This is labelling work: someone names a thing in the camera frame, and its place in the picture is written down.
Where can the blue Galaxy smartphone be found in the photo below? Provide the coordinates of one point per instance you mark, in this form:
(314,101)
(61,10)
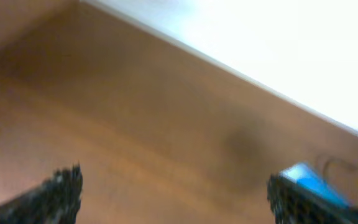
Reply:
(303,175)

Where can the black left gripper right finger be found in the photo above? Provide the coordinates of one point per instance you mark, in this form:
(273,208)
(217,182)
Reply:
(292,203)

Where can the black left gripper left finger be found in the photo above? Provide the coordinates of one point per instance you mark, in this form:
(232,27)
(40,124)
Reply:
(56,200)

